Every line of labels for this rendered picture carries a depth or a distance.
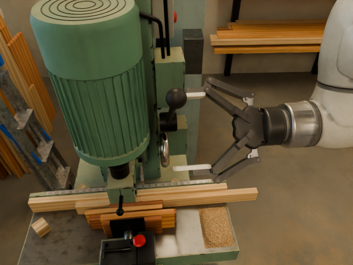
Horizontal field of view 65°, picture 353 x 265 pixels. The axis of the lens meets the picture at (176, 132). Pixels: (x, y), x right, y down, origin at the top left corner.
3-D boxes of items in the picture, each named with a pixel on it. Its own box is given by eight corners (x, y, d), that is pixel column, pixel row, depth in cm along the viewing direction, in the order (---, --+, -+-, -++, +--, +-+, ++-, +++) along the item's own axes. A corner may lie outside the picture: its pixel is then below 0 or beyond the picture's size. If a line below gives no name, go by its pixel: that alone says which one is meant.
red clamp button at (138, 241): (133, 248, 66) (132, 246, 65) (133, 236, 68) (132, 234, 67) (145, 247, 66) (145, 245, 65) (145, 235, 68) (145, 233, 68)
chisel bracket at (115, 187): (111, 207, 77) (105, 189, 72) (114, 168, 88) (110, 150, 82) (137, 205, 78) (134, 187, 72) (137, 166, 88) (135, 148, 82)
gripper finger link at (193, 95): (205, 95, 53) (205, 91, 53) (168, 98, 52) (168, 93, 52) (203, 98, 56) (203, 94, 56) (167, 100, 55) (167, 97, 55)
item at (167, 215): (104, 233, 81) (100, 220, 76) (105, 228, 82) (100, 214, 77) (174, 227, 82) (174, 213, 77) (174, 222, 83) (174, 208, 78)
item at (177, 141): (159, 156, 95) (158, 130, 86) (158, 142, 100) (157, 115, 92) (187, 154, 95) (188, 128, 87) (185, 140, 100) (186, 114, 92)
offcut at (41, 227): (40, 237, 80) (36, 232, 78) (34, 230, 81) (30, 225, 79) (51, 229, 82) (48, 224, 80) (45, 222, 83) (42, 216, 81)
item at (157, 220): (107, 238, 80) (102, 224, 75) (107, 233, 81) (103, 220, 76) (162, 233, 81) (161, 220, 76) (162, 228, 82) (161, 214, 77)
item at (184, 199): (78, 214, 85) (74, 207, 83) (79, 209, 87) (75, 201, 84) (255, 200, 89) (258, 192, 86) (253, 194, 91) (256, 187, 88)
